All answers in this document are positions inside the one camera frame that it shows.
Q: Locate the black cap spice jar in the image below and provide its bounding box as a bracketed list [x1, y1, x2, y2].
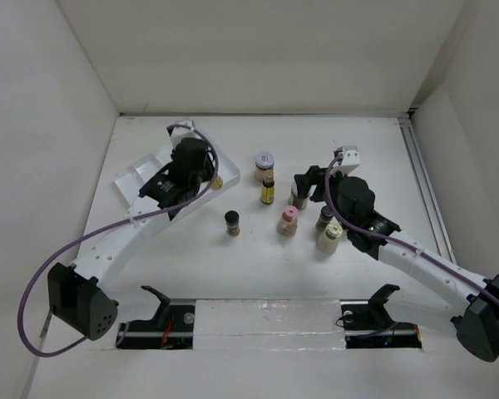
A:
[225, 210, 240, 237]

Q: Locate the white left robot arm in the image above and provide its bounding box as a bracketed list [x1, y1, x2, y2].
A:
[47, 135, 220, 341]

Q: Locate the dark cap spice jar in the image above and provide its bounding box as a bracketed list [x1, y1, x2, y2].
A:
[315, 205, 333, 232]

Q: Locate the yellow label bottle gold cap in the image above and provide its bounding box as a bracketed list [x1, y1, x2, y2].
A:
[211, 175, 223, 190]

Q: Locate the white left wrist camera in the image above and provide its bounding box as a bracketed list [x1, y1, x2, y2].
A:
[166, 119, 200, 148]

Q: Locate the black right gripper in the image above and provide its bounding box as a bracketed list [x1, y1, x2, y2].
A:
[294, 165, 352, 230]

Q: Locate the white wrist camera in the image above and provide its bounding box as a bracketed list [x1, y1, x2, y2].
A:
[166, 119, 200, 148]
[332, 145, 360, 175]

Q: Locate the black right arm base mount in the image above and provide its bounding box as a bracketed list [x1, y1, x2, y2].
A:
[334, 284, 422, 349]

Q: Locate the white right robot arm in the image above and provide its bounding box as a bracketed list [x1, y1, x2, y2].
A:
[292, 165, 499, 362]

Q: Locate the pink cap spice bottle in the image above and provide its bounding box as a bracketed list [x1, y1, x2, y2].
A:
[276, 205, 299, 237]

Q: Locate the aluminium rail right side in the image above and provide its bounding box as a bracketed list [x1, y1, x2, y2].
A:
[398, 113, 457, 263]

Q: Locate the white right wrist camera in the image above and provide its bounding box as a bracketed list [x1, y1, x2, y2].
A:
[332, 145, 360, 175]

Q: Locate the white lid jar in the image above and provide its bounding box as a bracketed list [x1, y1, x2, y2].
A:
[289, 182, 312, 210]
[254, 151, 274, 181]

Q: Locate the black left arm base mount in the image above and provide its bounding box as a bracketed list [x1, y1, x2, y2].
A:
[115, 285, 196, 350]

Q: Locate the cream cap sauce bottle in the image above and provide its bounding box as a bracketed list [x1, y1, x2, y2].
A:
[316, 221, 343, 254]

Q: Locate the white divided organizer tray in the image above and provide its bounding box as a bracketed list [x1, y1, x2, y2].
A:
[115, 128, 240, 221]

